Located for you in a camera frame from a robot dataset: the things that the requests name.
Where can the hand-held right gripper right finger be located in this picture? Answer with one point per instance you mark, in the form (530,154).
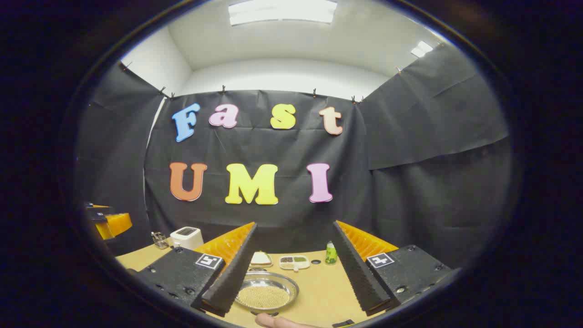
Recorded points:
(360,278)

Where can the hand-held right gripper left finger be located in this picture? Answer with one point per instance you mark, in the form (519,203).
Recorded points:
(234,278)

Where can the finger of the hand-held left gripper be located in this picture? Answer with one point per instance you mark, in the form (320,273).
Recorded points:
(116,225)
(100,214)

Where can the white square plate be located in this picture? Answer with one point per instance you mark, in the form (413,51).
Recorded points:
(261,264)

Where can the sandwich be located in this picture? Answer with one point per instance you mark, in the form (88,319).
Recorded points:
(261,258)

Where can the pile of soybeans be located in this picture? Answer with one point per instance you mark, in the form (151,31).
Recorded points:
(264,297)

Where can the green plastic bottle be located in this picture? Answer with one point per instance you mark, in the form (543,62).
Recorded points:
(331,254)

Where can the pile of green beans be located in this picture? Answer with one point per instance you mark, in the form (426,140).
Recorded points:
(300,259)

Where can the white divided dish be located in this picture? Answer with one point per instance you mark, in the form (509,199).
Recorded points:
(295,264)

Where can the white toaster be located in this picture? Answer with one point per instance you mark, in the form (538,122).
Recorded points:
(186,237)

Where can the black backdrop cloth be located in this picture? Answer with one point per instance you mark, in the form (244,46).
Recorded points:
(401,182)

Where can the small ceiling light panel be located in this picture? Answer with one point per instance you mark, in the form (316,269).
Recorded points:
(421,48)

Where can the large ceiling light panel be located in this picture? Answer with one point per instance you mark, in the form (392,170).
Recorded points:
(282,11)

